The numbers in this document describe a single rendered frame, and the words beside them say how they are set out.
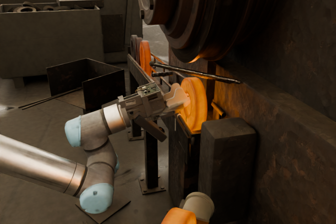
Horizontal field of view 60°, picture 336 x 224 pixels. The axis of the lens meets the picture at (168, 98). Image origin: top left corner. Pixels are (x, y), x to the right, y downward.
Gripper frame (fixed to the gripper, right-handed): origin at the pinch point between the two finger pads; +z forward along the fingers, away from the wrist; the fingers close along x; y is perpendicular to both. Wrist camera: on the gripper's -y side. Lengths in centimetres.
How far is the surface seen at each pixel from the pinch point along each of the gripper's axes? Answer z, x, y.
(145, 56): -3, 64, -5
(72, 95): -40, 52, -7
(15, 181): -94, 77, -55
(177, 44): -1.5, -5.2, 18.0
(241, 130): 2.4, -26.2, 3.4
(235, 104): 6.3, -15.2, 2.8
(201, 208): -10.9, -33.7, -4.1
